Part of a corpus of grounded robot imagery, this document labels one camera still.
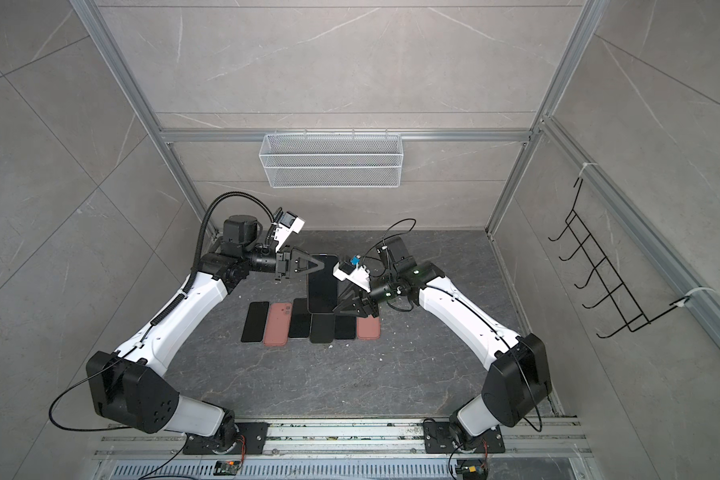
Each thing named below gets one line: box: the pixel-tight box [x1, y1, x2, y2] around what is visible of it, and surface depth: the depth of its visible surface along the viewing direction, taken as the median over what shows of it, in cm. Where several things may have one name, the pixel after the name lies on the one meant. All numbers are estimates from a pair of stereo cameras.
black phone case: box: [310, 313, 335, 343], surface depth 94 cm
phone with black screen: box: [240, 301, 270, 343], surface depth 95 cm
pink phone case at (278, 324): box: [264, 302, 293, 347], surface depth 96 cm
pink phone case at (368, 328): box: [358, 314, 380, 340], surface depth 95 cm
